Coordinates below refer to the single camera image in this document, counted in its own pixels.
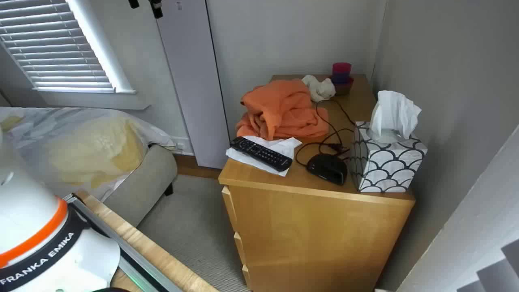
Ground white leaning panel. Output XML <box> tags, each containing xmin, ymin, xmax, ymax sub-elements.
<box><xmin>154</xmin><ymin>0</ymin><xmax>232</xmax><ymax>171</ymax></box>

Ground white window blinds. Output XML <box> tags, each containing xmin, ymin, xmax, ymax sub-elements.
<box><xmin>0</xmin><ymin>0</ymin><xmax>118</xmax><ymax>95</ymax></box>

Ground yellow pillow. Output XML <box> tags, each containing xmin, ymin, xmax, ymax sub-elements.
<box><xmin>45</xmin><ymin>116</ymin><xmax>147</xmax><ymax>189</ymax></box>

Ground orange cloth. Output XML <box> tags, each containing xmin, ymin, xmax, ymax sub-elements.
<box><xmin>233</xmin><ymin>79</ymin><xmax>332</xmax><ymax>144</ymax></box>

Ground gray upholstered bench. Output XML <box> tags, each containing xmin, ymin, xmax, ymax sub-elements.
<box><xmin>102</xmin><ymin>144</ymin><xmax>180</xmax><ymax>230</ymax></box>

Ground black remote control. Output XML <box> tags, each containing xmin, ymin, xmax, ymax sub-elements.
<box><xmin>230</xmin><ymin>137</ymin><xmax>293</xmax><ymax>174</ymax></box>

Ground white paper sheet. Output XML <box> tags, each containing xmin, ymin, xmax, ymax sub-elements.
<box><xmin>223</xmin><ymin>135</ymin><xmax>303</xmax><ymax>179</ymax></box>

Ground magenta cup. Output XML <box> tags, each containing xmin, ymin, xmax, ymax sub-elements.
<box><xmin>330</xmin><ymin>62</ymin><xmax>353</xmax><ymax>79</ymax></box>

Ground dark purple cup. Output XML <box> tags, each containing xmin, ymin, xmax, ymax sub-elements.
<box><xmin>329</xmin><ymin>74</ymin><xmax>355</xmax><ymax>95</ymax></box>

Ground white tissue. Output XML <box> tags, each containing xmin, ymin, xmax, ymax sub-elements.
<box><xmin>369</xmin><ymin>90</ymin><xmax>423</xmax><ymax>142</ymax></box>

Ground wooden dresser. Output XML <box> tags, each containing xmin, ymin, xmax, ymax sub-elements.
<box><xmin>217</xmin><ymin>74</ymin><xmax>416</xmax><ymax>292</ymax></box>

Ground patterned tissue box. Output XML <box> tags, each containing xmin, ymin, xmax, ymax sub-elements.
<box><xmin>350</xmin><ymin>122</ymin><xmax>428</xmax><ymax>195</ymax></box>

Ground white window frame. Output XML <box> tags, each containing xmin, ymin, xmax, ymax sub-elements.
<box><xmin>0</xmin><ymin>0</ymin><xmax>152</xmax><ymax>114</ymax></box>

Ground black clock cable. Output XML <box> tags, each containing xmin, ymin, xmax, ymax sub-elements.
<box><xmin>293</xmin><ymin>96</ymin><xmax>374</xmax><ymax>169</ymax></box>

